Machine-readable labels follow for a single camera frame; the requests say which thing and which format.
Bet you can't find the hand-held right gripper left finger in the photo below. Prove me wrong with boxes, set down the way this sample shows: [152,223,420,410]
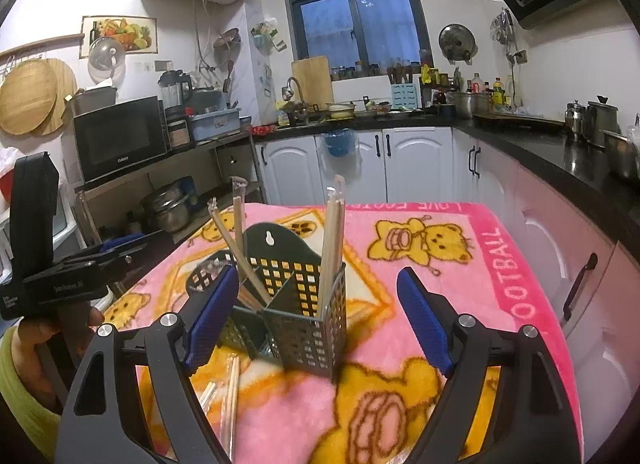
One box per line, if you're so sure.
[54,264,242,464]

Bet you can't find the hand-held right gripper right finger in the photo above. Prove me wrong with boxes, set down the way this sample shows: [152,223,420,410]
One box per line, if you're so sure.
[396,267,571,464]

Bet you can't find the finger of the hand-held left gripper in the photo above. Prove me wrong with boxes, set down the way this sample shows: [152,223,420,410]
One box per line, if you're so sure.
[56,245,152,270]
[99,233,162,252]

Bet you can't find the wooden chopstick pair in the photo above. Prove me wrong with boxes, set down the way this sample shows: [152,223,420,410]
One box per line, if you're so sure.
[327,174,347,317]
[317,187,337,319]
[231,177,248,255]
[207,198,273,307]

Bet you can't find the pile of chopsticks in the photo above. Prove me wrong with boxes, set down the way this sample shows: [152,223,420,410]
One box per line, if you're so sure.
[197,351,242,462]

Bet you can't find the dark green perforated utensil holder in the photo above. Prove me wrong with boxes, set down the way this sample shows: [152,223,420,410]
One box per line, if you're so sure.
[186,221,348,385]

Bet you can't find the person's left forearm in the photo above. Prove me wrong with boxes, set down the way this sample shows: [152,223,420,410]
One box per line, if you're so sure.
[0,324,63,427]

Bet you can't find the hanging whisk and utensils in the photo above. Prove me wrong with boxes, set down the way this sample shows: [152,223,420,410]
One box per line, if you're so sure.
[492,9,516,45]

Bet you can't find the person's left hand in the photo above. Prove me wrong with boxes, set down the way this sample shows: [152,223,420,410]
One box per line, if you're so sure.
[11,305,106,413]

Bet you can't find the stacked steel pots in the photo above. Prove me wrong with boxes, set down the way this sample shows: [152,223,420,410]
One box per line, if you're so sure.
[141,181,193,234]

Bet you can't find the pink printed bear blanket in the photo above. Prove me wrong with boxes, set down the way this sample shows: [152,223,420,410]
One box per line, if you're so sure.
[102,201,583,464]

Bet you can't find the black microwave oven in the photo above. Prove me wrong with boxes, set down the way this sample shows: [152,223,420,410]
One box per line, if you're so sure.
[73,96,168,184]

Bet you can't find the round bamboo board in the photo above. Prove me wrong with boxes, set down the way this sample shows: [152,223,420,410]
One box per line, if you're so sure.
[0,58,58,135]
[30,58,78,137]

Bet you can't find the metal box with lid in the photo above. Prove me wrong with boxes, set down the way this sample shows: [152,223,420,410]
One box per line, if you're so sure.
[67,87,118,117]

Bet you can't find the metal shelf rack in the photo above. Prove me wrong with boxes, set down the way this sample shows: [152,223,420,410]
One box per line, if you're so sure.
[75,131,266,245]

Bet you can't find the blue plastic dish box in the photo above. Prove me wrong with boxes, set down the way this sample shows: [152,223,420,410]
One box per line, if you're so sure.
[187,108,242,141]

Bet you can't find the black blender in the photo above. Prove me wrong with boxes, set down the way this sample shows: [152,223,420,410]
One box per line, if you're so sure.
[159,69,193,117]

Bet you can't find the white kitchen cabinets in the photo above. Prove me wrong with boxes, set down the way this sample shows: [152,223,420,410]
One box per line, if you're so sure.
[255,127,640,445]

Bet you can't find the hanging glass pot lid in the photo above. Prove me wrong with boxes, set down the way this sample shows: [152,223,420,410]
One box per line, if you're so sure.
[87,37,126,80]

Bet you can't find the blue plastic bag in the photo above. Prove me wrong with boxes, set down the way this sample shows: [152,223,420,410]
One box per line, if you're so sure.
[322,129,357,156]

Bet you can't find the black kitchen countertop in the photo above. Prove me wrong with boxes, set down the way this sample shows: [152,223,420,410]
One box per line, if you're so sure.
[252,112,640,245]

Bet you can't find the steel cooking pot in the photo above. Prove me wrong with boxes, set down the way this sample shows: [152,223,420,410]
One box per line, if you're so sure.
[452,92,493,119]

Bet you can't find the hanging metal strainer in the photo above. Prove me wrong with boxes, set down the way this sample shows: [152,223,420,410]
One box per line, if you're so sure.
[214,28,242,52]

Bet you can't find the light blue cutlery holder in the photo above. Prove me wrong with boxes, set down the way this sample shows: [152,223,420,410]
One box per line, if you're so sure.
[391,82,418,110]

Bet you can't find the steel kitchen faucet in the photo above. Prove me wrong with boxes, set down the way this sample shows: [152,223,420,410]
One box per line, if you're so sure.
[282,77,307,112]

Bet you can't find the group of sauce bottles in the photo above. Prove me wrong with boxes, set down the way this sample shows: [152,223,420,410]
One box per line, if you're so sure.
[467,73,521,110]

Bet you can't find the wooden cutting board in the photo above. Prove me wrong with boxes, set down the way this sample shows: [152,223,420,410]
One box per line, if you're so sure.
[291,55,334,106]

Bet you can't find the small steel kettle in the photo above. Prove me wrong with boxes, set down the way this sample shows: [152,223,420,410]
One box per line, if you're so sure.
[565,100,588,137]

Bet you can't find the row of spice jars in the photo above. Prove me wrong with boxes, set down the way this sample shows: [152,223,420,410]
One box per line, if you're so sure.
[330,59,433,81]

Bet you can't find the large steel kettle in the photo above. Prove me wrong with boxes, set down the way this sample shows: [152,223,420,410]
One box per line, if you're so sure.
[585,94,621,147]

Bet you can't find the dark framed window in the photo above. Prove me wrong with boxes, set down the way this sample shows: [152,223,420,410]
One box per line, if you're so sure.
[280,0,431,78]

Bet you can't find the fruit wall poster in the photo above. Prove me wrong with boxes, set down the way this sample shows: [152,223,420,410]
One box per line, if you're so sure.
[81,15,157,56]

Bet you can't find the steel pot lid on wall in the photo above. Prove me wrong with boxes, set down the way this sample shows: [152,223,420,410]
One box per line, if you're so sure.
[439,23,477,64]

